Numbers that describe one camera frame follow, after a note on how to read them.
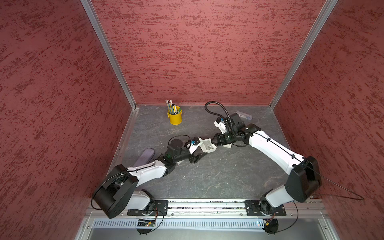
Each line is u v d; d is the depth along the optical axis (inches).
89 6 27.9
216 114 28.3
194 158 28.7
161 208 29.1
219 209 29.7
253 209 29.0
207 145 31.9
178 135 24.8
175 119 41.9
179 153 27.0
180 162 35.1
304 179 16.4
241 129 24.1
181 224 30.5
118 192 16.8
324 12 28.6
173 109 40.7
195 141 27.1
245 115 44.9
